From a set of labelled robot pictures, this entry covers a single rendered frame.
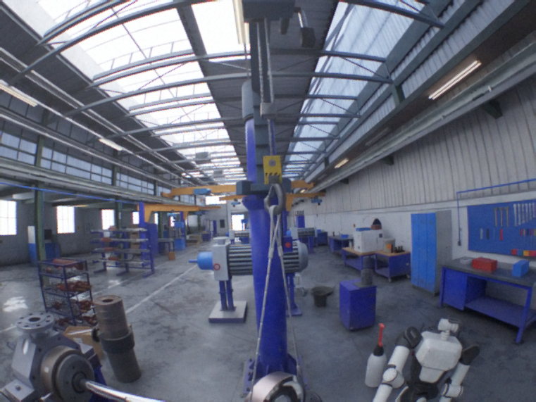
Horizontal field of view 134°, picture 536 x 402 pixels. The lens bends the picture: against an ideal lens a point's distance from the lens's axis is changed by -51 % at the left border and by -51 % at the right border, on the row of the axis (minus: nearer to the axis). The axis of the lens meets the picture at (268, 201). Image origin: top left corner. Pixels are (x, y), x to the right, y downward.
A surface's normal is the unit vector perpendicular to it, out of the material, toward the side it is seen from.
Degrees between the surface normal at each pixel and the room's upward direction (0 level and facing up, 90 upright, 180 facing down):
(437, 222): 90
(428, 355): 79
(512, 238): 90
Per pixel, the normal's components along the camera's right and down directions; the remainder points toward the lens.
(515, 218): -1.00, 0.06
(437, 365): -0.51, -0.23
